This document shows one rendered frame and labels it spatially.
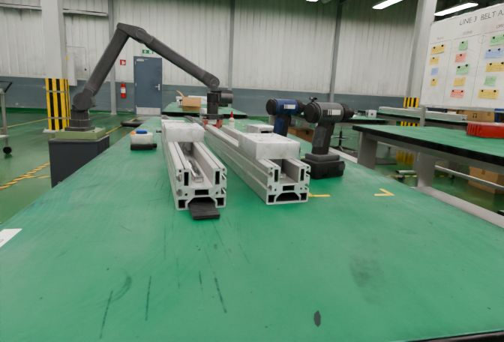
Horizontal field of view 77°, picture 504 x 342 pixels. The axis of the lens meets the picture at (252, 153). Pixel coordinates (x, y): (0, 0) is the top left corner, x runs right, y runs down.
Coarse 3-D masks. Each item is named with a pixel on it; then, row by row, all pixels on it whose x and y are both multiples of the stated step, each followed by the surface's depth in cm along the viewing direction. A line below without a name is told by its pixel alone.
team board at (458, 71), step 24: (432, 24) 374; (456, 24) 341; (480, 24) 313; (432, 48) 374; (456, 48) 341; (480, 48) 312; (432, 72) 374; (456, 72) 340; (480, 72) 312; (432, 96) 374; (456, 96) 340; (480, 96) 312
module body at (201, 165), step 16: (176, 144) 87; (192, 144) 94; (176, 160) 67; (192, 160) 80; (208, 160) 69; (176, 176) 64; (192, 176) 69; (208, 176) 68; (224, 176) 65; (176, 192) 63; (192, 192) 62; (208, 192) 64; (224, 192) 65; (176, 208) 62
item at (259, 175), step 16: (208, 128) 134; (224, 128) 138; (208, 144) 134; (224, 144) 106; (224, 160) 106; (240, 160) 87; (256, 160) 74; (288, 160) 74; (240, 176) 87; (256, 176) 74; (272, 176) 67; (288, 176) 74; (304, 176) 70; (256, 192) 74; (272, 192) 68; (288, 192) 69; (304, 192) 70
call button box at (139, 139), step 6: (150, 132) 126; (132, 138) 118; (138, 138) 118; (144, 138) 119; (150, 138) 120; (132, 144) 118; (138, 144) 119; (144, 144) 119; (150, 144) 120; (156, 144) 124; (132, 150) 119
